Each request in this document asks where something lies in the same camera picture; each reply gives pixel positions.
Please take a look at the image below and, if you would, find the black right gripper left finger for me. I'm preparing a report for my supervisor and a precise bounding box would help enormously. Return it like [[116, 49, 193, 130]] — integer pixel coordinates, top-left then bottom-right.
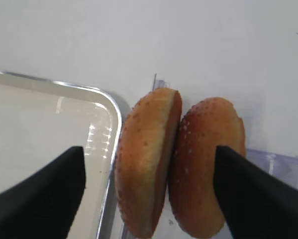
[[0, 146, 86, 239]]

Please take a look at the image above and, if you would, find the standing sesame bun right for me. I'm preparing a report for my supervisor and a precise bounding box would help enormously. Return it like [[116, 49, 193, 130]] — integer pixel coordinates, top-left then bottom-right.
[[168, 97, 246, 239]]

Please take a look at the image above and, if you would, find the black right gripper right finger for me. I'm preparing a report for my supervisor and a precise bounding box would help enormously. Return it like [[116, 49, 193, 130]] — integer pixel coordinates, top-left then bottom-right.
[[213, 146, 298, 239]]

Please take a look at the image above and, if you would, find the sesame bun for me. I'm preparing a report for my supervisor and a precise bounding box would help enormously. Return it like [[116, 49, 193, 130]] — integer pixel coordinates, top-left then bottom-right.
[[114, 88, 182, 239], [168, 97, 246, 239]]

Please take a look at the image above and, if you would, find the sesame top bun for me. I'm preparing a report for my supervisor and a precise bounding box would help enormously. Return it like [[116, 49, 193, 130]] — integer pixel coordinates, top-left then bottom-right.
[[114, 88, 182, 239]]

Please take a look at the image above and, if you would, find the clear holder rail top right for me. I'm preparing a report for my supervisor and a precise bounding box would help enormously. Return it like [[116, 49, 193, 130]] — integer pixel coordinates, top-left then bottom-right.
[[246, 149, 298, 189]]

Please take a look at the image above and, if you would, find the white rectangular metal tray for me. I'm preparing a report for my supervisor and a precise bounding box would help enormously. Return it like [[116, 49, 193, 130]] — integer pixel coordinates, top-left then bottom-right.
[[0, 70, 122, 239]]

